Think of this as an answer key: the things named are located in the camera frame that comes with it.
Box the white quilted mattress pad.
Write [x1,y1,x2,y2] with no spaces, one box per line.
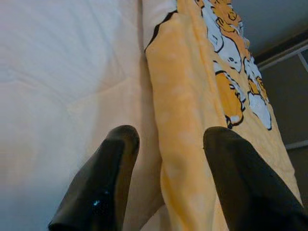
[0,0,178,231]

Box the yellow cartoon print blanket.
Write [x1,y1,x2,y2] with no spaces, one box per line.
[143,0,304,231]

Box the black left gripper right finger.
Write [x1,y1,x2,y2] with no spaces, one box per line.
[203,127,308,231]

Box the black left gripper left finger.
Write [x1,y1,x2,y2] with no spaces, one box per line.
[47,124,141,231]

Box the white framed sliding door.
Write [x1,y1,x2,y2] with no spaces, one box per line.
[252,30,308,152]

